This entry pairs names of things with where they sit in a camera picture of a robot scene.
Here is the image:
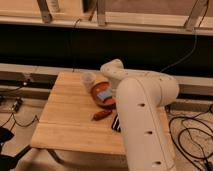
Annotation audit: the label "brown ceramic bowl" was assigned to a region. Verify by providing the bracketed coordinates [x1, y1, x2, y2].
[91, 81, 116, 109]

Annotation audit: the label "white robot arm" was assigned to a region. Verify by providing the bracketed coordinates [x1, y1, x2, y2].
[100, 59, 179, 171]

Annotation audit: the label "blue sponge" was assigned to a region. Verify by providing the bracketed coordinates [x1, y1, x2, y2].
[97, 90, 112, 101]

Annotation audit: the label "clear plastic cup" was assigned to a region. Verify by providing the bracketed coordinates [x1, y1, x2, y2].
[81, 72, 96, 93]

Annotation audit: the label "brown sausage toy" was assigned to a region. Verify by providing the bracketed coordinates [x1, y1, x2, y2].
[93, 110, 112, 121]

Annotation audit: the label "black white striped block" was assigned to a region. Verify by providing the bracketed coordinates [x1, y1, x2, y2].
[111, 116, 121, 132]

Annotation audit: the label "wooden table board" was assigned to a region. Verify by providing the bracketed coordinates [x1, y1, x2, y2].
[30, 72, 125, 155]

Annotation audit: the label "black floor cables left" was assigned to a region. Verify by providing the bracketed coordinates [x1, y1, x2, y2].
[0, 79, 40, 129]

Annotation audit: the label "black floor cables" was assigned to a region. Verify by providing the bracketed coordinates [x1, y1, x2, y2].
[164, 103, 213, 171]
[0, 79, 40, 129]

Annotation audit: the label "black floor cables right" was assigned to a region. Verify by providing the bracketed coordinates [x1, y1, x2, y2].
[164, 103, 213, 171]

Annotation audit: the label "wooden shelf rail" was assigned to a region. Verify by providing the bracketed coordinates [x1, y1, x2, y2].
[0, 0, 213, 36]

